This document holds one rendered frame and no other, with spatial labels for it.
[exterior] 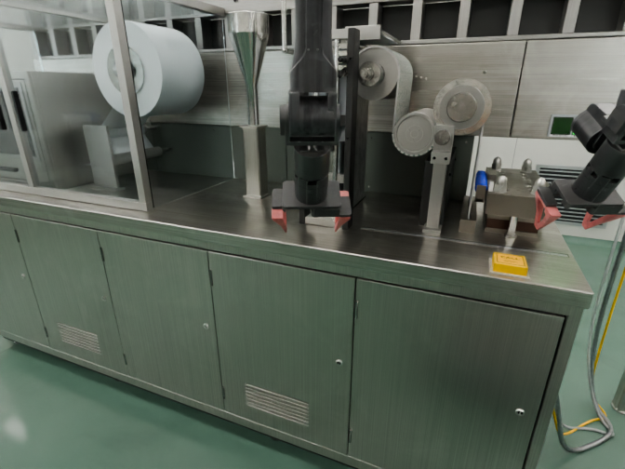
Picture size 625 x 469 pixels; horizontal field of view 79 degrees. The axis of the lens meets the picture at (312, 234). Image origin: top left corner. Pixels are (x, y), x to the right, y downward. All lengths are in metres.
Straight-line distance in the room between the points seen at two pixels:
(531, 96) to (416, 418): 1.08
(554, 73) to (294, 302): 1.08
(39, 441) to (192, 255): 1.05
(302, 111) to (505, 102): 1.03
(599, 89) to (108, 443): 2.13
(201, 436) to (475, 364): 1.12
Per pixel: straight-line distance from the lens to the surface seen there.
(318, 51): 0.54
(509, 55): 1.49
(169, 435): 1.81
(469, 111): 1.13
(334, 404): 1.33
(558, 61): 1.50
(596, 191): 0.81
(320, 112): 0.55
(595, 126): 0.81
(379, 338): 1.12
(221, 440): 1.74
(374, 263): 0.98
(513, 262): 0.99
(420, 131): 1.17
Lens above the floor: 1.30
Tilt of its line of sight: 21 degrees down
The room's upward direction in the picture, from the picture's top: straight up
